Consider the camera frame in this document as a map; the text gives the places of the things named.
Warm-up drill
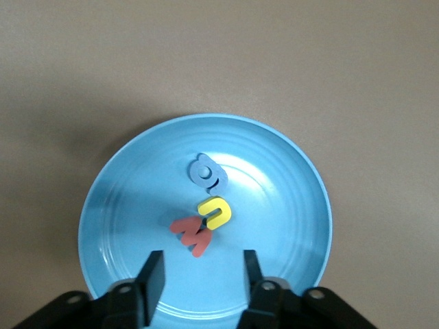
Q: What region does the red foam small w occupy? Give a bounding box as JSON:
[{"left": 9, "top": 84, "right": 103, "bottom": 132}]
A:
[{"left": 169, "top": 215, "right": 213, "bottom": 258}]

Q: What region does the blue plastic plate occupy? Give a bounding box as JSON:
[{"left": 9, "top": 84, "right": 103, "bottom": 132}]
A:
[{"left": 78, "top": 114, "right": 333, "bottom": 318}]

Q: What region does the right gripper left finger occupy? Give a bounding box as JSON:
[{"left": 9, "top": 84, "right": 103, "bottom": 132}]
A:
[{"left": 13, "top": 250, "right": 167, "bottom": 329}]

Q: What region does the yellow foam letter u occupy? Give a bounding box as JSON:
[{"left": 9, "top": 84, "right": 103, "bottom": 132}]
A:
[{"left": 198, "top": 195, "right": 233, "bottom": 230}]

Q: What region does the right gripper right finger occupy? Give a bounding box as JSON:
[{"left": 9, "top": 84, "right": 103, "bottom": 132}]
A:
[{"left": 239, "top": 249, "right": 375, "bottom": 329}]

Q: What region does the blue foam letter g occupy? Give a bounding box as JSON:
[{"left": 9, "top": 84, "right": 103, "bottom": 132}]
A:
[{"left": 187, "top": 153, "right": 230, "bottom": 195}]

